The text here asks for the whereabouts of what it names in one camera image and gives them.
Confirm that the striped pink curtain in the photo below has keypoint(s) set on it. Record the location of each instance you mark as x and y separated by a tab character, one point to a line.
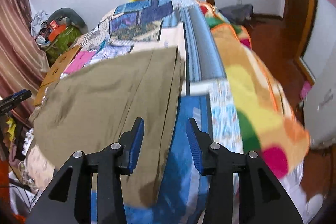
23	64

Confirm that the pink cloth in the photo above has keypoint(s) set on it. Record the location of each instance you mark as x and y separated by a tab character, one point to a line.
79	61

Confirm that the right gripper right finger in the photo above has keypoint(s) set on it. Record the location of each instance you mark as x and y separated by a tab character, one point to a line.
262	198

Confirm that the grey neck pillow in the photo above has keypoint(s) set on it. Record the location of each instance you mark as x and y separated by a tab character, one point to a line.
70	16

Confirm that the blue patchwork bedspread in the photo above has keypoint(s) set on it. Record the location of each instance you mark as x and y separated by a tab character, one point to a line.
205	96

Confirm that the light grey crumpled garment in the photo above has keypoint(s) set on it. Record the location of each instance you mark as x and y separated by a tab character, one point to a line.
40	17

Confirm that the bamboo lap desk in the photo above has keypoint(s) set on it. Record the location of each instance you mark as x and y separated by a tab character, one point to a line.
55	72

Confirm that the brown wooden door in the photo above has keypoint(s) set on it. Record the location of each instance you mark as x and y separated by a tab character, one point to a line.
299	3

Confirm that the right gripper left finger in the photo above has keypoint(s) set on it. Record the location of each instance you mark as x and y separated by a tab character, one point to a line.
67	198

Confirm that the green storage bag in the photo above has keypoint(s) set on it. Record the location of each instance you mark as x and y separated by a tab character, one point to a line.
61	44

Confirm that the orange box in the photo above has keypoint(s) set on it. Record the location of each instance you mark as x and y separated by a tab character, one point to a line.
57	31

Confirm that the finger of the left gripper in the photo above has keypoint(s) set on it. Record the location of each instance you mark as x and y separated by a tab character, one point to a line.
9	103

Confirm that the orange multicolour fleece blanket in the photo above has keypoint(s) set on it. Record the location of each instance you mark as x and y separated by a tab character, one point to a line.
267	121

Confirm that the grey bag on floor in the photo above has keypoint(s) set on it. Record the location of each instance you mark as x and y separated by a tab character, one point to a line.
238	14

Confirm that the olive green pants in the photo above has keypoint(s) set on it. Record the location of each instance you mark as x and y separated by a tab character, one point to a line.
91	108

